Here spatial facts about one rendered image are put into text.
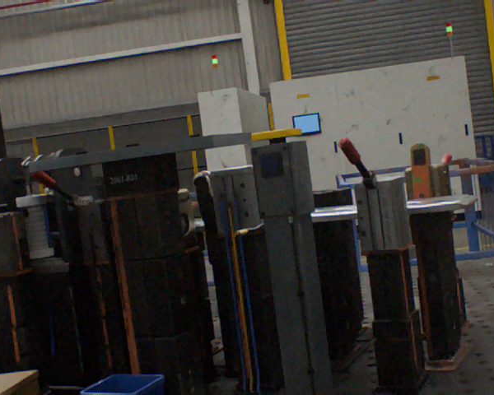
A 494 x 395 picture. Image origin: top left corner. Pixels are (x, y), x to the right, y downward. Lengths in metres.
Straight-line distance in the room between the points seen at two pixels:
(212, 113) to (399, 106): 2.32
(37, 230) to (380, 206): 0.71
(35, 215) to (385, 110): 8.21
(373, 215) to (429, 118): 8.40
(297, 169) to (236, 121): 8.48
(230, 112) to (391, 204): 8.42
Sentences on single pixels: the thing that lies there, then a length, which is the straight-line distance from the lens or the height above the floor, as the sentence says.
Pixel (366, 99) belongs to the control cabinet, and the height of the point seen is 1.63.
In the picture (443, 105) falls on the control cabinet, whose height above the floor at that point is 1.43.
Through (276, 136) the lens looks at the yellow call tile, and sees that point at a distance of 1.15.
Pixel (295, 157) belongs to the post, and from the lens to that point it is 1.15.
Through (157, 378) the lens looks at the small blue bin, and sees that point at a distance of 1.28.
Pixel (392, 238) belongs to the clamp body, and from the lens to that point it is 1.27.
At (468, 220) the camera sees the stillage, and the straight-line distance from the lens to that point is 4.74.
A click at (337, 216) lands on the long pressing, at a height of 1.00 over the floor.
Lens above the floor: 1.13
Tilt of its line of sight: 3 degrees down
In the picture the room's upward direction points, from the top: 7 degrees counter-clockwise
